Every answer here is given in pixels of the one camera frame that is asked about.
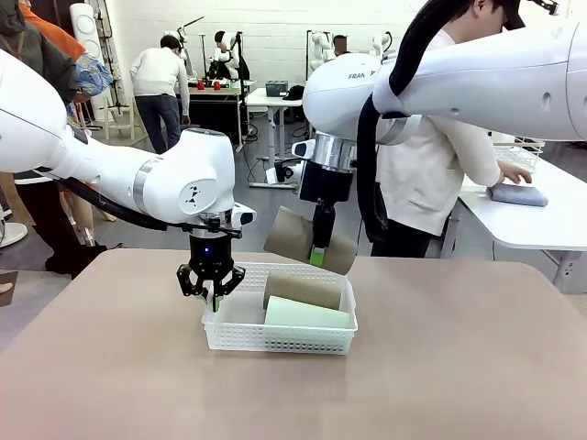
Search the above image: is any grey desk with black frame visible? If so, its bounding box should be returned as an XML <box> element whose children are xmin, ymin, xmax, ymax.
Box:
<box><xmin>187</xmin><ymin>84</ymin><xmax>247</xmax><ymax>152</ymax></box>

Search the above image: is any white side table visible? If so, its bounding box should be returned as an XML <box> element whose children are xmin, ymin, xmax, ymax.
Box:
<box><xmin>439</xmin><ymin>155</ymin><xmax>587</xmax><ymax>294</ymax></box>

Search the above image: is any person in dark grey jacket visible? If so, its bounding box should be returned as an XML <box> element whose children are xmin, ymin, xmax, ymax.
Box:
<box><xmin>0</xmin><ymin>0</ymin><xmax>109</xmax><ymax>279</ymax></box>

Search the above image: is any brown board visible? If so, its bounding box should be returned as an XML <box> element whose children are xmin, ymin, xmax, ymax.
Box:
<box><xmin>0</xmin><ymin>269</ymin><xmax>19</xmax><ymax>308</ymax></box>

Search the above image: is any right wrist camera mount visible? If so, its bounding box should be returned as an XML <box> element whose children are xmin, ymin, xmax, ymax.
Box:
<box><xmin>265</xmin><ymin>163</ymin><xmax>302</xmax><ymax>185</ymax></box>

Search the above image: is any brown paper cup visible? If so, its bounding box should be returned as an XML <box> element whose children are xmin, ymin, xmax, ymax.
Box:
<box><xmin>263</xmin><ymin>204</ymin><xmax>360</xmax><ymax>276</ymax></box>
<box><xmin>262</xmin><ymin>269</ymin><xmax>346</xmax><ymax>311</ymax></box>

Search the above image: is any person in white shirt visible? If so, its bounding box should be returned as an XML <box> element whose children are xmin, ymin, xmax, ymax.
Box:
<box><xmin>129</xmin><ymin>35</ymin><xmax>191</xmax><ymax>155</ymax></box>

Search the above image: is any person in white sweater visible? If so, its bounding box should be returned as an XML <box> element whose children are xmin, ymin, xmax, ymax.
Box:
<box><xmin>369</xmin><ymin>0</ymin><xmax>536</xmax><ymax>258</ymax></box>

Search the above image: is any left arm black cable sleeve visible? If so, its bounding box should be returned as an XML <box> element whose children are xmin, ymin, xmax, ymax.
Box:
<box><xmin>58</xmin><ymin>176</ymin><xmax>194</xmax><ymax>231</ymax></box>

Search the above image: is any white standing desk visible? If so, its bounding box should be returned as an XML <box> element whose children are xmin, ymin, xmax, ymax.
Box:
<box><xmin>245</xmin><ymin>86</ymin><xmax>306</xmax><ymax>190</ymax></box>

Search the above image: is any white wooden chair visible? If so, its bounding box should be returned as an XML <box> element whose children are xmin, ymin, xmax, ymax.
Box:
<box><xmin>103</xmin><ymin>93</ymin><xmax>138</xmax><ymax>141</ymax></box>

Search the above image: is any white round stand base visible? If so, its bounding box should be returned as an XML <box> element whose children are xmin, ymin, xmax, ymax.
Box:
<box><xmin>0</xmin><ymin>222</ymin><xmax>29</xmax><ymax>249</ymax></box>

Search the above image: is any white perforated plastic basket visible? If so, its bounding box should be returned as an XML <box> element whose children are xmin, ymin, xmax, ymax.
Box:
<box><xmin>201</xmin><ymin>261</ymin><xmax>359</xmax><ymax>358</ymax></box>

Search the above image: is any white wire dish rack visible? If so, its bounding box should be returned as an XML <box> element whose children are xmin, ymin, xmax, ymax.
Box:
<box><xmin>493</xmin><ymin>137</ymin><xmax>546</xmax><ymax>173</ymax></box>

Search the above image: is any person in orange jacket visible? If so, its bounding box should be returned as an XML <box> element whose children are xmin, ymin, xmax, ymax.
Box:
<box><xmin>20</xmin><ymin>3</ymin><xmax>115</xmax><ymax>248</ymax></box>

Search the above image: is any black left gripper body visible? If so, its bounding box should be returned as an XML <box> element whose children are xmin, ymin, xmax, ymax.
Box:
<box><xmin>187</xmin><ymin>231</ymin><xmax>235</xmax><ymax>276</ymax></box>

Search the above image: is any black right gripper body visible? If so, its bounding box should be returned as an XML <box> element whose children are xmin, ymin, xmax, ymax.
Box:
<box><xmin>298</xmin><ymin>160</ymin><xmax>357</xmax><ymax>205</ymax></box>

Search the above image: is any person's right forearm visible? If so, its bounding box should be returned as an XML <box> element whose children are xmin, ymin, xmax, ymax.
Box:
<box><xmin>451</xmin><ymin>132</ymin><xmax>504</xmax><ymax>188</ymax></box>

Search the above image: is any grey cloth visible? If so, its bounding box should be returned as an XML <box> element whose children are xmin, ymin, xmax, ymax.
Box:
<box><xmin>486</xmin><ymin>182</ymin><xmax>549</xmax><ymax>208</ymax></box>

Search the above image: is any person's right hand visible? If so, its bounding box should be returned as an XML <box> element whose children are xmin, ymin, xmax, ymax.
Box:
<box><xmin>498</xmin><ymin>160</ymin><xmax>533</xmax><ymax>185</ymax></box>

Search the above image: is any pale green cup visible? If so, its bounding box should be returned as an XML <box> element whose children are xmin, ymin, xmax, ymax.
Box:
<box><xmin>263</xmin><ymin>295</ymin><xmax>352</xmax><ymax>329</ymax></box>

